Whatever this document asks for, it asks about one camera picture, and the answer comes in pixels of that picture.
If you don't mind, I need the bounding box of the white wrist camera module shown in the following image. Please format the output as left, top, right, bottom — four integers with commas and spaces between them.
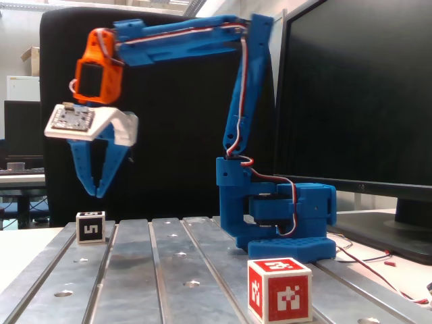
43, 103, 139, 146

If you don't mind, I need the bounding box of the aluminium slotted base plate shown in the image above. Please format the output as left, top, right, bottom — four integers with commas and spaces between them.
0, 217, 432, 324

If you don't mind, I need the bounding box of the black office chair back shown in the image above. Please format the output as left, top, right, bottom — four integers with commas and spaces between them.
39, 7, 276, 227

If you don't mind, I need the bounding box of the black cube with white marker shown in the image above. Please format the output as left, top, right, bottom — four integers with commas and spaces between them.
75, 211, 106, 244

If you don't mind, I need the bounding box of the blue robot arm with base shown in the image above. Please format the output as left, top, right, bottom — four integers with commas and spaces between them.
113, 13, 338, 265

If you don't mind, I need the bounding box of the white background desk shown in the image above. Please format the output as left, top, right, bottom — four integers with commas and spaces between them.
0, 171, 48, 203

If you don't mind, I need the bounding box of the red tipped jumper wire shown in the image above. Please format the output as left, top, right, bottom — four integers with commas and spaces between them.
337, 248, 396, 267

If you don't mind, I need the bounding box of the black Dell monitor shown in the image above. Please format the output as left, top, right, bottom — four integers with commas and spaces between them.
273, 0, 432, 266

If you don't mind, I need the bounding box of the red white base servo cable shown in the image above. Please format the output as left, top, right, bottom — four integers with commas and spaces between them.
240, 155, 302, 237

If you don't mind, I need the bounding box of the red cube with white marker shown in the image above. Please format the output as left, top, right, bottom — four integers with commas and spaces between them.
247, 257, 313, 322

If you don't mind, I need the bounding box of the ceiling light fixture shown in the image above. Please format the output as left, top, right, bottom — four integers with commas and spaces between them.
182, 0, 207, 17

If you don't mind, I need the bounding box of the white cabinet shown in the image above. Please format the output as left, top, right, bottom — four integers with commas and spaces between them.
5, 75, 41, 101

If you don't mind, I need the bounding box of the red white arm link cable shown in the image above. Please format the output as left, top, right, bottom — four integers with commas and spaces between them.
114, 20, 252, 157

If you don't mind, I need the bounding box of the black background monitor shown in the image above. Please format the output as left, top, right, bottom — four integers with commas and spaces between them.
3, 100, 45, 158

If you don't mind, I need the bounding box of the red white gripper servo cable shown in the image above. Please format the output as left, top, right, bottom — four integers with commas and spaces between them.
68, 30, 124, 99

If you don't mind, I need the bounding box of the brown cardboard box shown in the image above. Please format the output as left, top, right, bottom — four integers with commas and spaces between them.
20, 46, 41, 77

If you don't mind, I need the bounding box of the red white black table cable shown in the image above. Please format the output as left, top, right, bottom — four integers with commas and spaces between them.
332, 232, 432, 304

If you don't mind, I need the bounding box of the orange gripper housing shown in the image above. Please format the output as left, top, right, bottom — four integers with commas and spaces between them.
67, 28, 133, 198

